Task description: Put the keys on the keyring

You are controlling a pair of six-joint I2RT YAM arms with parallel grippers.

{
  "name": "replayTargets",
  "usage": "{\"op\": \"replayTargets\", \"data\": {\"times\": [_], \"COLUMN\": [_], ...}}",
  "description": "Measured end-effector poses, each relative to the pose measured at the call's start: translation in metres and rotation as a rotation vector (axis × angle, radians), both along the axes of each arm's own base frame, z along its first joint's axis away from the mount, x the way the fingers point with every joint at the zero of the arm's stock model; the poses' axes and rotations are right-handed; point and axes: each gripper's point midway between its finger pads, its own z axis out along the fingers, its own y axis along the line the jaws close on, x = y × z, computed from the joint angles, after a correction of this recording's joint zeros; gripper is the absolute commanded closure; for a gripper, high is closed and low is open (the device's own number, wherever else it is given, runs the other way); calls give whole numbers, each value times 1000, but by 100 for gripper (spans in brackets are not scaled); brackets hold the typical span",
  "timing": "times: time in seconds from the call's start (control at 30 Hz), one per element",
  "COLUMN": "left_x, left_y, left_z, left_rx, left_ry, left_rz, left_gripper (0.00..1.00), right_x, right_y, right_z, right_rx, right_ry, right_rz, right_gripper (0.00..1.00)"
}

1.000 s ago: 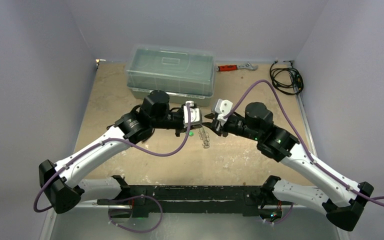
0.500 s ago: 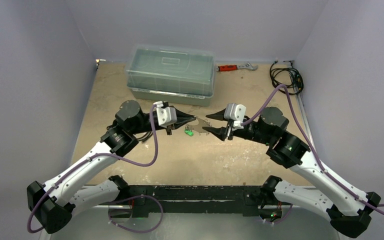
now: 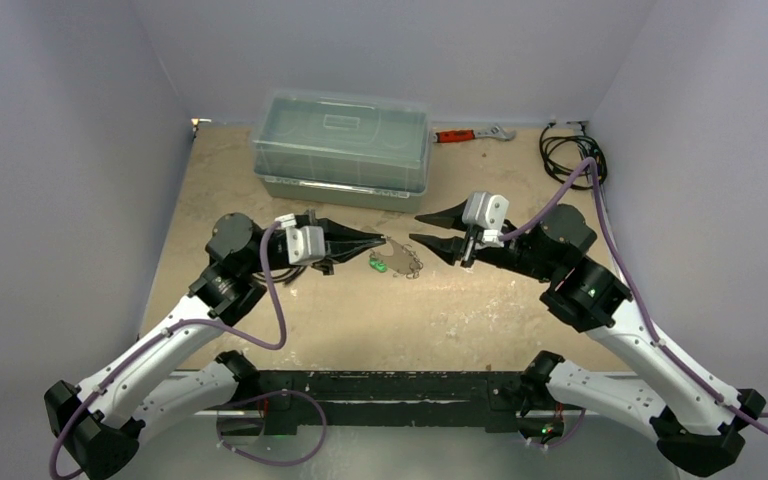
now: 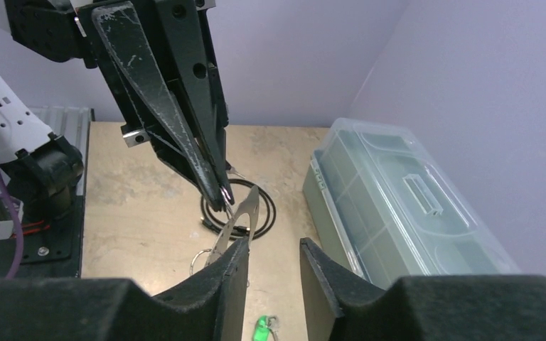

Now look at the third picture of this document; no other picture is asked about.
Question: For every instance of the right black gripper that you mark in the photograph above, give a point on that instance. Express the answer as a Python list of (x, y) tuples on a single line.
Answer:
[(466, 234)]

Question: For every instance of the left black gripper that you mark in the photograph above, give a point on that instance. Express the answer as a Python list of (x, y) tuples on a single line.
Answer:
[(340, 249)]

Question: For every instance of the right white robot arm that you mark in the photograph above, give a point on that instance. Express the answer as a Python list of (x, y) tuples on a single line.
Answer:
[(694, 419)]

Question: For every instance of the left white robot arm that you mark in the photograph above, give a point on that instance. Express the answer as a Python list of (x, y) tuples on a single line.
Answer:
[(102, 421)]

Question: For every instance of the key with green tag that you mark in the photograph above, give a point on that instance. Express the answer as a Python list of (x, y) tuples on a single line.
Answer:
[(378, 265)]

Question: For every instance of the grey plastic toolbox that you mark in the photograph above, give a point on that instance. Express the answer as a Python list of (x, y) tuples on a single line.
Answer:
[(345, 149)]

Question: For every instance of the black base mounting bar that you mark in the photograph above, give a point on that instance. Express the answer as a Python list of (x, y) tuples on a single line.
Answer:
[(494, 401)]

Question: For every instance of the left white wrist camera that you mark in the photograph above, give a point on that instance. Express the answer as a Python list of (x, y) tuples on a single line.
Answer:
[(305, 243)]

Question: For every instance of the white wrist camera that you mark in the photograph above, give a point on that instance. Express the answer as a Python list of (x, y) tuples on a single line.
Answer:
[(305, 243), (484, 215)]

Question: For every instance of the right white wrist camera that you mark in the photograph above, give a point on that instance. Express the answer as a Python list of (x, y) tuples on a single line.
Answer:
[(484, 215)]

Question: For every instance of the orange handled adjustable wrench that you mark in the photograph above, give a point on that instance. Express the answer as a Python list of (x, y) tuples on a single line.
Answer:
[(495, 131)]

